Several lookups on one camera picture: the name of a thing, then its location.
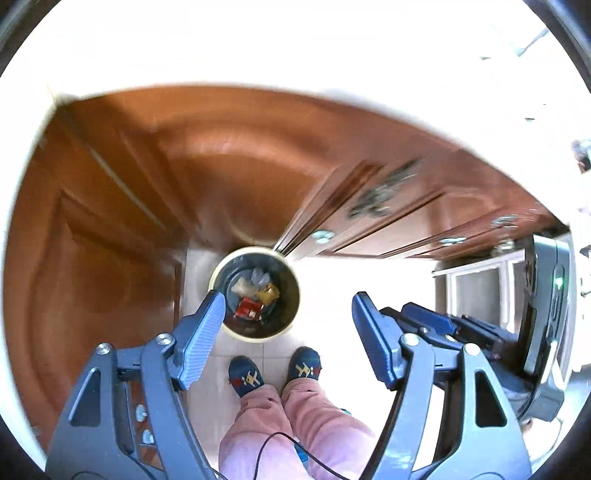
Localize round beige trash bin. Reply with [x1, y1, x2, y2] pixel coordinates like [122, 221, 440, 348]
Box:
[208, 247, 301, 343]

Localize right blue patterned slipper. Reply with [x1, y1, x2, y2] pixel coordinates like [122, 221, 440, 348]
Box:
[287, 346, 322, 382]

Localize red snack bag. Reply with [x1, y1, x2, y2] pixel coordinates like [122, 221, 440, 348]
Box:
[235, 297, 264, 322]

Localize brown wooden cabinet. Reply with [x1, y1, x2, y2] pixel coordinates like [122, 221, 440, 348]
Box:
[4, 86, 563, 448]

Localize white plastic bag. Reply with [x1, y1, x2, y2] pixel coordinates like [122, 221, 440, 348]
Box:
[250, 267, 271, 289]

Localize left blue patterned slipper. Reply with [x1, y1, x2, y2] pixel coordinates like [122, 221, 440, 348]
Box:
[228, 356, 264, 398]

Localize blue patterned slipper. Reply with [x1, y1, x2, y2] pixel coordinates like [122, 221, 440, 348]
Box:
[228, 356, 264, 398]
[287, 346, 322, 382]

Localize pink trousers legs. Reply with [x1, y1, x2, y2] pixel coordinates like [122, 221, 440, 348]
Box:
[218, 379, 376, 479]

